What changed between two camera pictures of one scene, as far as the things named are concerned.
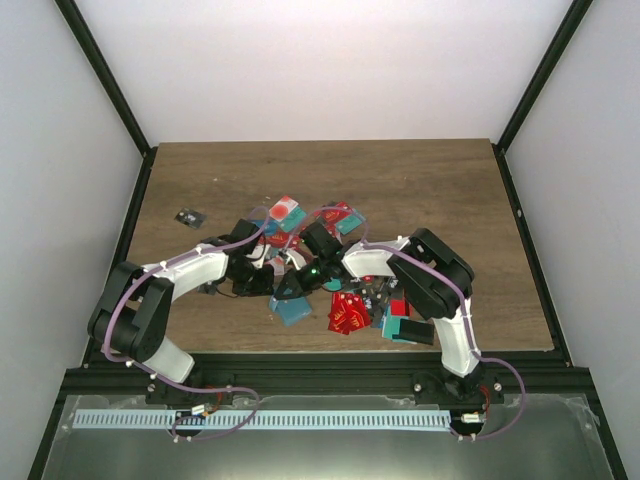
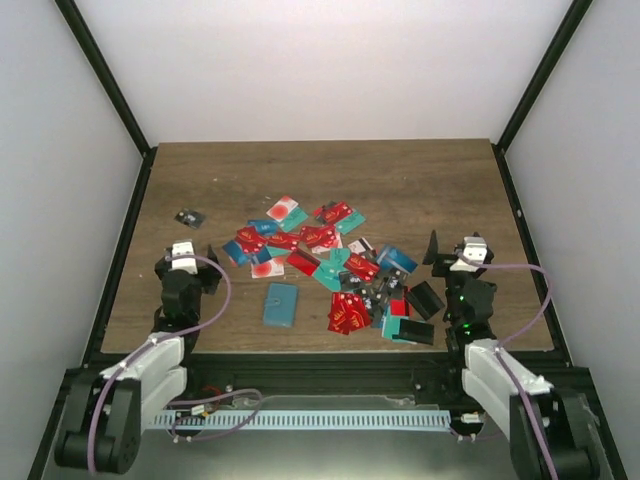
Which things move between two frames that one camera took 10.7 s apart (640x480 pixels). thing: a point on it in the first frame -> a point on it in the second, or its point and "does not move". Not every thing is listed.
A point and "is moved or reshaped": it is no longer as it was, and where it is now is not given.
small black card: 191,217 does not move
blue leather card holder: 291,310 is moved or reshaped
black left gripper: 264,289 -> 209,276
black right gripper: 298,285 -> 432,256
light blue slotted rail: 211,419 does not move
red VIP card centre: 348,313 does not move
